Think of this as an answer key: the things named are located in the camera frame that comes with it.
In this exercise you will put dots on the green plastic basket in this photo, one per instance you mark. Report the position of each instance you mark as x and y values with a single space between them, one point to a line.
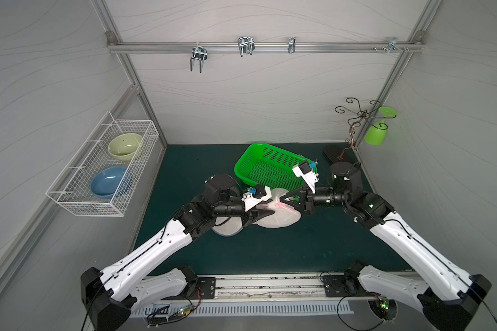
269 165

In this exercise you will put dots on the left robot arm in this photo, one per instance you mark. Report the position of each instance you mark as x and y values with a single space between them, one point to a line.
111 294

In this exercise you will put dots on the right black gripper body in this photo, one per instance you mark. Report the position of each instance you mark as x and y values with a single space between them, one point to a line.
308 201

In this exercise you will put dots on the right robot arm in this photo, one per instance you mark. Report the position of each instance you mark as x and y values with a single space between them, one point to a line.
448 296

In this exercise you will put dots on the bronze cup tree stand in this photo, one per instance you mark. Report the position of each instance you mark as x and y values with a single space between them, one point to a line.
359 116

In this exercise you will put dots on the round floor cable port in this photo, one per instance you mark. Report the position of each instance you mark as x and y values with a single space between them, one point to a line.
385 309

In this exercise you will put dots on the right metal rail hook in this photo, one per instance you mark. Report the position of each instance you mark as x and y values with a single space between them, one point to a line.
391 47

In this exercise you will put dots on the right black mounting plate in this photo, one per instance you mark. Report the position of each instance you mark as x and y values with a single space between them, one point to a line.
339 285

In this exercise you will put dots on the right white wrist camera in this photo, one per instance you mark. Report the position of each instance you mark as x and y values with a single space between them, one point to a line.
307 171

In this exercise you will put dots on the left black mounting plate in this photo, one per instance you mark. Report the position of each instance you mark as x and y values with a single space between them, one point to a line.
200 288

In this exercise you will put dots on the white slotted cable duct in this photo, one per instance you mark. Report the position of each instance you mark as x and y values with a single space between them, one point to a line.
273 309

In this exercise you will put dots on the double prong metal hook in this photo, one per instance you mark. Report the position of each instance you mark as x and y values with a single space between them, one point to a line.
198 56

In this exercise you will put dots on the small flat metal hook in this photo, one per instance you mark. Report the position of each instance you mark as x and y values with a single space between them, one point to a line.
291 45

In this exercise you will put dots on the light green bowl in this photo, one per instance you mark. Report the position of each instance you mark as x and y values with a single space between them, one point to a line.
126 147

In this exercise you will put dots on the white wire wall basket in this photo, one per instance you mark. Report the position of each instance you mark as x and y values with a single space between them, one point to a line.
71 190

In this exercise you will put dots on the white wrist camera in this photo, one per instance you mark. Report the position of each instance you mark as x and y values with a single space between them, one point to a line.
255 195
307 171

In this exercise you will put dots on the black mounting plate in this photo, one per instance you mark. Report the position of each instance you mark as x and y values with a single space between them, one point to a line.
200 288
339 285

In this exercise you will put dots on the looped metal hook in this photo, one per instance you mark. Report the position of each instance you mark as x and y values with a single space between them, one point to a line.
246 45

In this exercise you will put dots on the green plastic wine glass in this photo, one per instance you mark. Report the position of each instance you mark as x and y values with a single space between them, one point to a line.
377 132

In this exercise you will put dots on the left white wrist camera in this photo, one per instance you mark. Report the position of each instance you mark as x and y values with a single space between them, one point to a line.
255 195

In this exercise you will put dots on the blue bowl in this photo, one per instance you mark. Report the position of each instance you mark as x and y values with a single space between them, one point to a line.
111 182

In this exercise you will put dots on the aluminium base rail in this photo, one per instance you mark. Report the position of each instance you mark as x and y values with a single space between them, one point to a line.
304 286

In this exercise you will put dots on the aluminium top rail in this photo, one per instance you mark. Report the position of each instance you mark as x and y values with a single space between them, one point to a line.
261 47

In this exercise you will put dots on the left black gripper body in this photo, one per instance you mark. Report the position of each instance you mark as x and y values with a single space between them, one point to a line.
253 210

